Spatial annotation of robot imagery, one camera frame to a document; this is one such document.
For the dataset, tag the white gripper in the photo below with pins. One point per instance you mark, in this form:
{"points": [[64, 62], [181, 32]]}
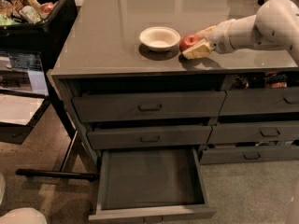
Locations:
{"points": [[220, 36]]}

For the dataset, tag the red apple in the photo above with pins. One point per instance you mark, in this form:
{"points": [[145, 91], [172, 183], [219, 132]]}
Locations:
{"points": [[188, 41]]}

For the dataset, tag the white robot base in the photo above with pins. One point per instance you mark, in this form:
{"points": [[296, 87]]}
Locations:
{"points": [[25, 215]]}

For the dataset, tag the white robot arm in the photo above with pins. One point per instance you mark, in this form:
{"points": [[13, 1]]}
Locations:
{"points": [[265, 193]]}

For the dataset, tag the top left grey drawer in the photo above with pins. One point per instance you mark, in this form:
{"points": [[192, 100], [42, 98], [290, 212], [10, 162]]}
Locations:
{"points": [[154, 105]]}

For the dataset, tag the grey drawer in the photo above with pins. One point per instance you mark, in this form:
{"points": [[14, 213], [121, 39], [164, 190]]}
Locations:
{"points": [[249, 154], [254, 132], [162, 136], [260, 101], [154, 105]]}

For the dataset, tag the top right grey drawer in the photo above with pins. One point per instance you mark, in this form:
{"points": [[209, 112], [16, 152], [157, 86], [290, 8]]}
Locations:
{"points": [[260, 101]]}

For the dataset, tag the chip bag in drawer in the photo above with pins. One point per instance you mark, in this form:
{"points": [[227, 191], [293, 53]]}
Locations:
{"points": [[269, 80]]}

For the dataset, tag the grey counter cabinet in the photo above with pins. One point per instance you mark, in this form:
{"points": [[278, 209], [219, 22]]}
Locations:
{"points": [[103, 55]]}

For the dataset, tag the middle left grey drawer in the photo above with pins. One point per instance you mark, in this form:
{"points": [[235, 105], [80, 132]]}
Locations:
{"points": [[162, 136]]}

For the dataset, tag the bottom right grey drawer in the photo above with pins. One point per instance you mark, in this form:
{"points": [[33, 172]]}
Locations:
{"points": [[249, 154]]}

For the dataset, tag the middle right grey drawer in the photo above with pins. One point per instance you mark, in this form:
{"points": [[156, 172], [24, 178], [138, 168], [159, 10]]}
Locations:
{"points": [[254, 132]]}

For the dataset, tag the open bottom left drawer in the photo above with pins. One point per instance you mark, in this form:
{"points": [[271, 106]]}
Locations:
{"points": [[149, 186]]}

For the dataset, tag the white paper bowl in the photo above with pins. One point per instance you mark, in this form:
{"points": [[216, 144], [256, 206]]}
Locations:
{"points": [[159, 39]]}

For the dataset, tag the black bin of groceries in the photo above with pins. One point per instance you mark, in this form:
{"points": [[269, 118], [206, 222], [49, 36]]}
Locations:
{"points": [[36, 25]]}

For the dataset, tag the black side cart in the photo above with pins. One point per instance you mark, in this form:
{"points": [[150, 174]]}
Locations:
{"points": [[26, 92]]}

